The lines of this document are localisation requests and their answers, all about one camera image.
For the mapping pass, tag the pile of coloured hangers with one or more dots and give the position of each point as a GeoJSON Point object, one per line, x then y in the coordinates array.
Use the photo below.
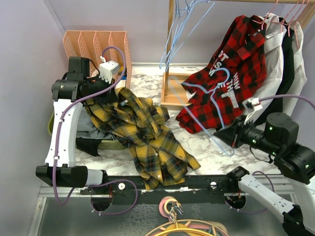
{"type": "Point", "coordinates": [170, 208]}

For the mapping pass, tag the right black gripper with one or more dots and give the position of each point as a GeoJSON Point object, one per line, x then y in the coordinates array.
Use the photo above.
{"type": "Point", "coordinates": [233, 134]}

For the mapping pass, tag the white hanging shirt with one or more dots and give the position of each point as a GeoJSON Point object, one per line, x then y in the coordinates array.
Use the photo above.
{"type": "Point", "coordinates": [299, 73]}

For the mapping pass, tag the wooden clothes rack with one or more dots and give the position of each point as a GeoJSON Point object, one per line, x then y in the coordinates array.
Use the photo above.
{"type": "Point", "coordinates": [173, 96]}

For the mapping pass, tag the black mounting rail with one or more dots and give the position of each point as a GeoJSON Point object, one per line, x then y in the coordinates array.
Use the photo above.
{"type": "Point", "coordinates": [195, 189]}

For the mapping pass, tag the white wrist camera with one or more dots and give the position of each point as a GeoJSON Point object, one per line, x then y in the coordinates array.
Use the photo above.
{"type": "Point", "coordinates": [251, 105]}
{"type": "Point", "coordinates": [107, 69]}

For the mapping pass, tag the black hanging shirt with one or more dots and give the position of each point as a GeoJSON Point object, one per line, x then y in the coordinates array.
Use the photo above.
{"type": "Point", "coordinates": [288, 66]}

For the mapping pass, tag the blue wire hangers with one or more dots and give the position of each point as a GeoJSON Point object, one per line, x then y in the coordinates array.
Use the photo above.
{"type": "Point", "coordinates": [177, 32]}

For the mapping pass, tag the green plastic laundry bin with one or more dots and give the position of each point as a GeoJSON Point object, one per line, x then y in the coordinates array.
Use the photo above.
{"type": "Point", "coordinates": [111, 145]}

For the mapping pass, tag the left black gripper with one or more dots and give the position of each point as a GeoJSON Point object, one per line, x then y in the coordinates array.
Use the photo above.
{"type": "Point", "coordinates": [110, 97]}

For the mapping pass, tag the pink wire hangers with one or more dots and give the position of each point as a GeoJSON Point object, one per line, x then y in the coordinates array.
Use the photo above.
{"type": "Point", "coordinates": [285, 17]}

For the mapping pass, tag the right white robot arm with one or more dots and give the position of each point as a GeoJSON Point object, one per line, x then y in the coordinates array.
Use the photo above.
{"type": "Point", "coordinates": [295, 162]}

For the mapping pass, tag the yellow plaid shirt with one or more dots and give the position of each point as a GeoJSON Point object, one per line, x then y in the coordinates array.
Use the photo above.
{"type": "Point", "coordinates": [139, 125]}

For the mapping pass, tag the black shirt in bin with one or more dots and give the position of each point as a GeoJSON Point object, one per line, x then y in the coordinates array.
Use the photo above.
{"type": "Point", "coordinates": [89, 146]}

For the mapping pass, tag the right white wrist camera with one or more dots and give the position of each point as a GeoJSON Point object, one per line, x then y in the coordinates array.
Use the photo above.
{"type": "Point", "coordinates": [251, 105]}

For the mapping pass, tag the red black plaid shirt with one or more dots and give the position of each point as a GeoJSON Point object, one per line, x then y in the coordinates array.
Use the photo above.
{"type": "Point", "coordinates": [234, 73]}

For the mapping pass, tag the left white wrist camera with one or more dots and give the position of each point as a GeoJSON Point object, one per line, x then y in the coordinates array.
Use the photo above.
{"type": "Point", "coordinates": [107, 69]}

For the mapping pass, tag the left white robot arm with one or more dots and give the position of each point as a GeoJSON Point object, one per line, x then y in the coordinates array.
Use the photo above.
{"type": "Point", "coordinates": [60, 168]}

